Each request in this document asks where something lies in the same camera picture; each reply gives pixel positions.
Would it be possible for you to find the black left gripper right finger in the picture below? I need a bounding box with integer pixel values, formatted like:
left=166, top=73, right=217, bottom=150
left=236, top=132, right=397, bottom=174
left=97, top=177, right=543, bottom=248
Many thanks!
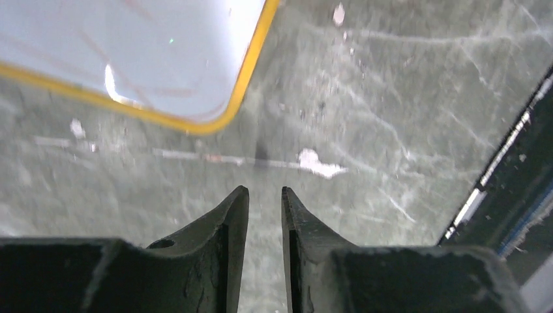
left=281, top=186, right=528, bottom=312

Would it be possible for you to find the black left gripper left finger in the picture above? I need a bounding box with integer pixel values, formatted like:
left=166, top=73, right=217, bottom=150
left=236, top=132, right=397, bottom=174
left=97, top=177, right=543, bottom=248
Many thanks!
left=1, top=186, right=249, bottom=312

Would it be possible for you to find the yellow framed whiteboard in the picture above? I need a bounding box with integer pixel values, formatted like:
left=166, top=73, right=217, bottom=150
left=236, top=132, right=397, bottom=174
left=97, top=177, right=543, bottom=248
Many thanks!
left=1, top=1, right=279, bottom=134

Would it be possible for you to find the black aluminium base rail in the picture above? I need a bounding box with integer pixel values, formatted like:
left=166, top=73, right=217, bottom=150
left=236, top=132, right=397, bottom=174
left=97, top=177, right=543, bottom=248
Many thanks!
left=438, top=68, right=552, bottom=285

